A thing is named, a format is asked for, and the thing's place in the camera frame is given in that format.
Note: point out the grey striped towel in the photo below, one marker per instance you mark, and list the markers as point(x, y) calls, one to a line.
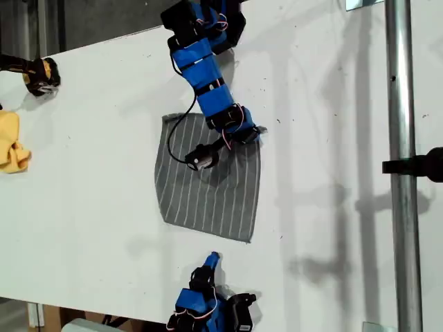
point(207, 207)

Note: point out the white box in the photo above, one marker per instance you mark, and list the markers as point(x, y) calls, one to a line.
point(79, 326)

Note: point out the brown cardboard box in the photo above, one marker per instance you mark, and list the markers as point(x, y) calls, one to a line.
point(52, 318)

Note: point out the black clamp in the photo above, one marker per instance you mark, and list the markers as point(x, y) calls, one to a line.
point(415, 166)

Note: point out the yellow cloth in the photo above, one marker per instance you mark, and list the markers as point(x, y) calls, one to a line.
point(8, 138)

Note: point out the black camera box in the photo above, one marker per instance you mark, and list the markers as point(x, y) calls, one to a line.
point(244, 311)
point(202, 159)

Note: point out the steel post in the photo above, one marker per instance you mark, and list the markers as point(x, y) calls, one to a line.
point(401, 103)

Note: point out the white frame bar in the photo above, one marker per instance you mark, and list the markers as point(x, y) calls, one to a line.
point(34, 314)

